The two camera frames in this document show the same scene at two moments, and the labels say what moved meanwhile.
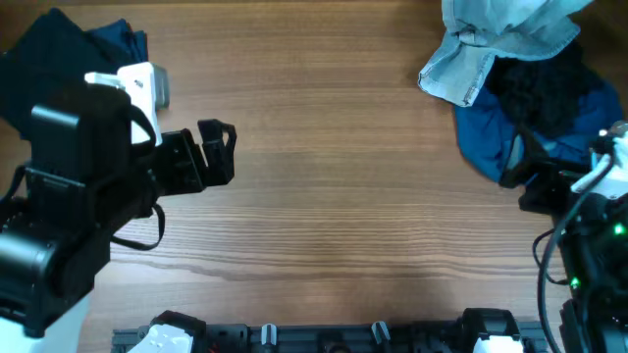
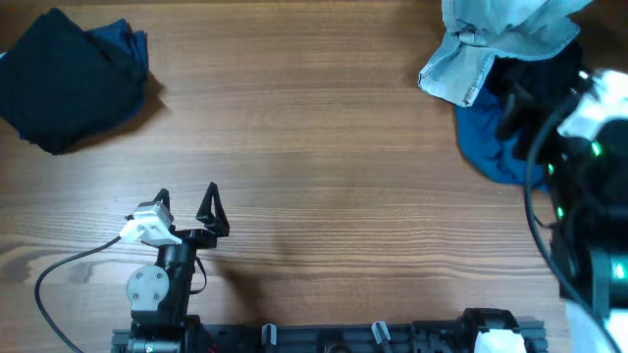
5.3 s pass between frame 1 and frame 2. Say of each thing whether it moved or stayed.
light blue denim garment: stayed
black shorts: stayed
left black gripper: moved
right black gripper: moved
